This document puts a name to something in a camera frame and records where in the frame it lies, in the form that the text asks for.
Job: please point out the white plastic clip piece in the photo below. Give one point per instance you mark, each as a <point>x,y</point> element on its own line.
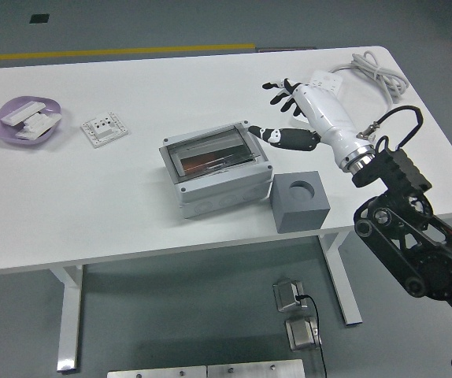
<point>43,120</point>

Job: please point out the black floor cover square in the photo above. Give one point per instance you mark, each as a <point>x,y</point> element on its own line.
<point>39,18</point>

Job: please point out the metal floor socket box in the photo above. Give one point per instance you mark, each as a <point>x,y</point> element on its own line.
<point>287,295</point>
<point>302,332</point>

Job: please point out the purple plate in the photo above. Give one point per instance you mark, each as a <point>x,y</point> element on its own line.
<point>3,134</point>

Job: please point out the yellow floor tape line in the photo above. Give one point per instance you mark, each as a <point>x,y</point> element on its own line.
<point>112,51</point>

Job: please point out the long white terminal block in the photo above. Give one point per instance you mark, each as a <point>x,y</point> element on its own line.
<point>21,112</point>

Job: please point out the white table leg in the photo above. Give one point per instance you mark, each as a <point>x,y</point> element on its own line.
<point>346,291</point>
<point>68,315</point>

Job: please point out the flat white plastic piece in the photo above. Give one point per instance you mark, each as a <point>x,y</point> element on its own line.
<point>31,135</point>

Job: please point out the grey cube with round hole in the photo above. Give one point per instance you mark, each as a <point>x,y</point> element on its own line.
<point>301,212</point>

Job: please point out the metal base plate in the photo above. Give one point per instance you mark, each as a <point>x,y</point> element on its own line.
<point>155,373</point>
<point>255,370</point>

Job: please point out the white wall socket panel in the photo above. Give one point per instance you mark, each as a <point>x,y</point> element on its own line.
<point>104,130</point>

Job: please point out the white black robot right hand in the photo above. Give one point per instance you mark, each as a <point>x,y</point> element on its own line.
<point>328,114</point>

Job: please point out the grey electrical box with lid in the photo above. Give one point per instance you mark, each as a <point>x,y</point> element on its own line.
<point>218,193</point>

